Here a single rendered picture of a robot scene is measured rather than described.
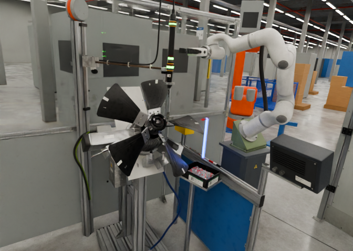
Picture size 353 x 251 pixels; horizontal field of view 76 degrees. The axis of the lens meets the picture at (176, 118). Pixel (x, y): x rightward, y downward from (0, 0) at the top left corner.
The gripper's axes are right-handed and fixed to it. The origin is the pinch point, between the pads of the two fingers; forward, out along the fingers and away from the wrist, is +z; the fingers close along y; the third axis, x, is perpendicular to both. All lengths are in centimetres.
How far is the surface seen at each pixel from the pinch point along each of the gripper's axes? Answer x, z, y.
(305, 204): -166, -181, -16
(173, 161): -64, 17, -21
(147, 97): -32.1, 16.8, 15.9
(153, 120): -42.2, 22.8, -4.5
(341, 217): -150, -168, -56
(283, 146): -43, -19, -65
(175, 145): -63, 4, -2
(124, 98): -30.5, 36.6, 7.9
